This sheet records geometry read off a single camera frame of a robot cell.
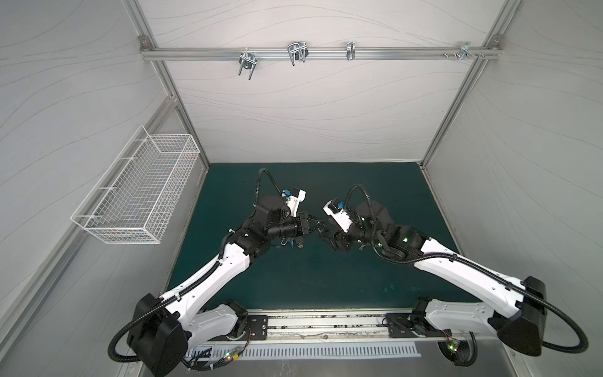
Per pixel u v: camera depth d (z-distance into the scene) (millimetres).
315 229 682
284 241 929
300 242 929
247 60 790
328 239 626
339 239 609
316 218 700
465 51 764
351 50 784
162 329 375
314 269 866
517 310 399
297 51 765
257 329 736
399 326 710
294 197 675
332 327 749
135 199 685
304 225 627
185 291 422
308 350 703
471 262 454
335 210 597
